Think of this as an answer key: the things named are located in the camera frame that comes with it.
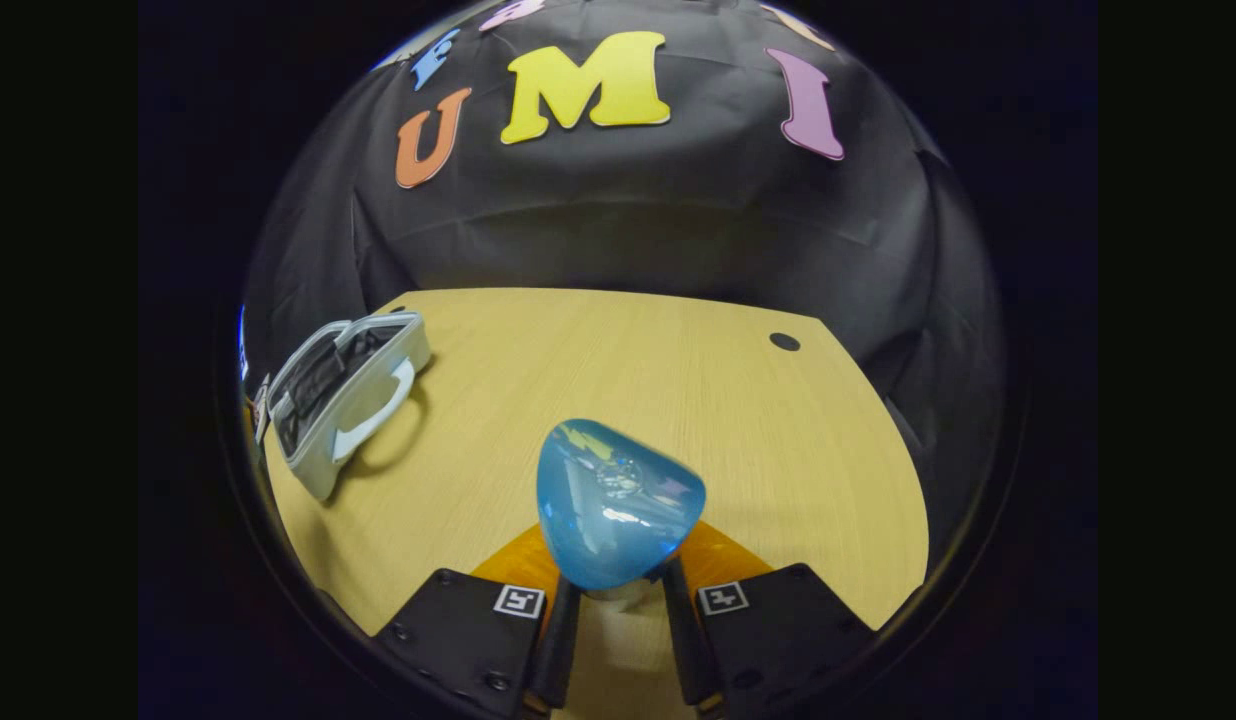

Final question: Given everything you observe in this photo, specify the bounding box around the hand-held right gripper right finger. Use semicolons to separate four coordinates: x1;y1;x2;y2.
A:
661;518;876;720

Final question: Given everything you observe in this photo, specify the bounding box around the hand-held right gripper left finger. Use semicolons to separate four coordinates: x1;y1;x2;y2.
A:
376;522;586;720

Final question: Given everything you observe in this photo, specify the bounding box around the light blue suitcase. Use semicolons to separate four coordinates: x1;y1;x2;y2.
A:
263;311;432;502

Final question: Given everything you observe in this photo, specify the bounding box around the blue skin care bottle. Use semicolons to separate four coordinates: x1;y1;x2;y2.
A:
535;418;708;593

